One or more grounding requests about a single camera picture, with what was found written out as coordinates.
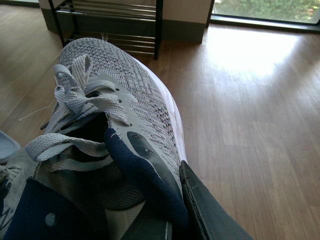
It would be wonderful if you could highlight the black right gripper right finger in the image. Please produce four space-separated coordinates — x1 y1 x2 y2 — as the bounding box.
179 161 252 240

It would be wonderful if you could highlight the light blue slide slipper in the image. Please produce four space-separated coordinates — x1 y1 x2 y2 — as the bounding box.
0 131 21 164

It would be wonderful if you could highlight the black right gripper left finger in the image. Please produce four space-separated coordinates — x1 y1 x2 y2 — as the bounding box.
121 202 173 240

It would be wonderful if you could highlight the grey sneaker with navy lining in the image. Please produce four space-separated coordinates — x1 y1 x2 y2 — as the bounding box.
2 38 190 240

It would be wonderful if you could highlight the black metal shoe rack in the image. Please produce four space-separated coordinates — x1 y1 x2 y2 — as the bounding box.
48 0 163 59

